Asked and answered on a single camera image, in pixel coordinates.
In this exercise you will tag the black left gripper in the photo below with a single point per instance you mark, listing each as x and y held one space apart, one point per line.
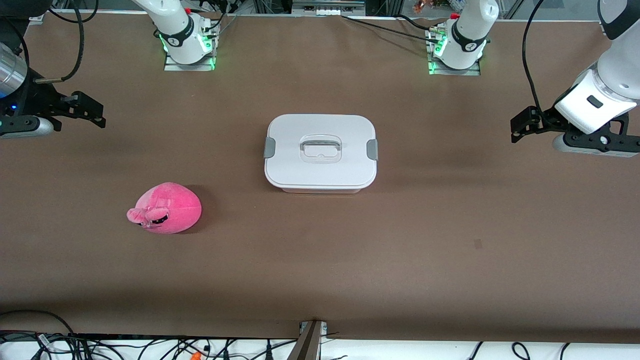
546 120

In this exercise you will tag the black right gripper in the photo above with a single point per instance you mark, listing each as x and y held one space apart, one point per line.
41 98

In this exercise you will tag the pink plush toy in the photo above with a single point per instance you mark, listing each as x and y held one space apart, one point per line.
175 205

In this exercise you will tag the white box lid grey clips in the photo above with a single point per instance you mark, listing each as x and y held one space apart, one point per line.
290 130

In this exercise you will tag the orange connector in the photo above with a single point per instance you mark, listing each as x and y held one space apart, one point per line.
195 356

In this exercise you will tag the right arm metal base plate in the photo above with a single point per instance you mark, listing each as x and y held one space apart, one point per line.
172 67

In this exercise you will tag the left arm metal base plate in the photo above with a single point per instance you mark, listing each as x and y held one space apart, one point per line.
435 72

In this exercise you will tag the white table corner bracket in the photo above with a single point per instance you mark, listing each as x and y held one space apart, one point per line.
36 19

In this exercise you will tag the metal post bracket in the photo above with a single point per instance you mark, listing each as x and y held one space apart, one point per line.
324 327

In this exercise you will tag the brown camera post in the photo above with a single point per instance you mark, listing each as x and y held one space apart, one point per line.
307 345

